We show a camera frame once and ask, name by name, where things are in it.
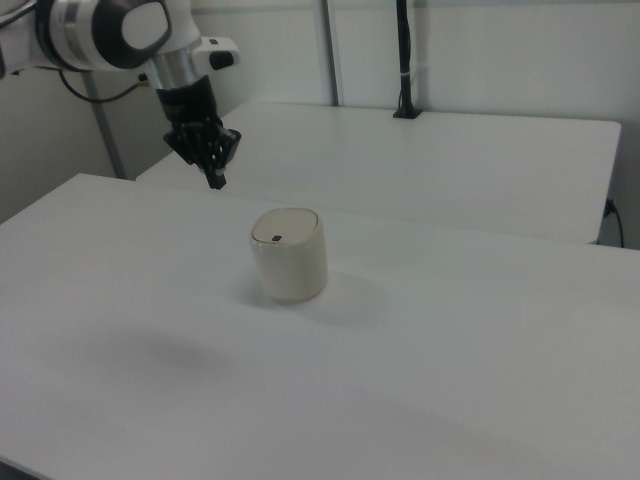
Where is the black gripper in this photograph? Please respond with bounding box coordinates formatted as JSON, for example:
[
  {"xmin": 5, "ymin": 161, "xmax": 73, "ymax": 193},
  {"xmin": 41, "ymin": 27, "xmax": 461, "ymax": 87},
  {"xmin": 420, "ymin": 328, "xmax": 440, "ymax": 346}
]
[{"xmin": 155, "ymin": 76, "xmax": 244, "ymax": 191}]

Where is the cream trash bin lid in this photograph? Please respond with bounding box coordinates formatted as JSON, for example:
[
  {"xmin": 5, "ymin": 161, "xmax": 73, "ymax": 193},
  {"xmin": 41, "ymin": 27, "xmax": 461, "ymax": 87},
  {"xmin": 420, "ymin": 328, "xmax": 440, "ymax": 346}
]
[{"xmin": 251, "ymin": 209, "xmax": 321, "ymax": 246}]

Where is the cream plastic trash bin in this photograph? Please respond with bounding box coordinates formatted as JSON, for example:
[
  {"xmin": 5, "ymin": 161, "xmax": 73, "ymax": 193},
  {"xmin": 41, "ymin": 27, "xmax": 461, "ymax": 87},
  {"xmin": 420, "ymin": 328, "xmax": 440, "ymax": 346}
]
[{"xmin": 248, "ymin": 207, "xmax": 329, "ymax": 306}]

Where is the white side table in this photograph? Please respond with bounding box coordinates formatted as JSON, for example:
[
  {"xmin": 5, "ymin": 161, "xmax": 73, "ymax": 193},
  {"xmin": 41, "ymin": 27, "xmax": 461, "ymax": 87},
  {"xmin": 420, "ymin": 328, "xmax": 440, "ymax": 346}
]
[{"xmin": 135, "ymin": 101, "xmax": 623, "ymax": 247}]

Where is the grey metal frame post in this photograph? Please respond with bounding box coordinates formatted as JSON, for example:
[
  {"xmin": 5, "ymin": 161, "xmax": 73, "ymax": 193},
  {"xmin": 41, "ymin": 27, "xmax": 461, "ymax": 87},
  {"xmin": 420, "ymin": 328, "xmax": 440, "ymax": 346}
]
[{"xmin": 81, "ymin": 72, "xmax": 126, "ymax": 180}]

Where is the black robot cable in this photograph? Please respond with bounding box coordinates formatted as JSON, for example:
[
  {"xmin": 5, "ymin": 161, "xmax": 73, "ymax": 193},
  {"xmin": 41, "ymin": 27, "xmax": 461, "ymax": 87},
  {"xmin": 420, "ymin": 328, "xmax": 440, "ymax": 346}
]
[{"xmin": 56, "ymin": 67, "xmax": 151, "ymax": 105}]

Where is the grey partition frame post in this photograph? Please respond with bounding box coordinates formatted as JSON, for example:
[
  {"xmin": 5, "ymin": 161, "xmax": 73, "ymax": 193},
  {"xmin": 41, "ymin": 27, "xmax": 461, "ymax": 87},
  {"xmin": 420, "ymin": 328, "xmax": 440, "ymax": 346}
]
[{"xmin": 318, "ymin": 0, "xmax": 347, "ymax": 107}]

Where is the black camera pole with clamp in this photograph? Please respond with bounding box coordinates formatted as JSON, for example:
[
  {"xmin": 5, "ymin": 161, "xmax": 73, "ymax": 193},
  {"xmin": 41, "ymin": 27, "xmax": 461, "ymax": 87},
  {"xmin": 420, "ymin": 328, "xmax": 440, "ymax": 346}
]
[{"xmin": 391, "ymin": 0, "xmax": 424, "ymax": 120}]

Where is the black power cable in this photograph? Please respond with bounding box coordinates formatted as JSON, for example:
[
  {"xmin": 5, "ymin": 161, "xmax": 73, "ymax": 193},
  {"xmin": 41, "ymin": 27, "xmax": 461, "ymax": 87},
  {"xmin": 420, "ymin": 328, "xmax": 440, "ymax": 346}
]
[{"xmin": 604, "ymin": 198, "xmax": 627, "ymax": 249}]

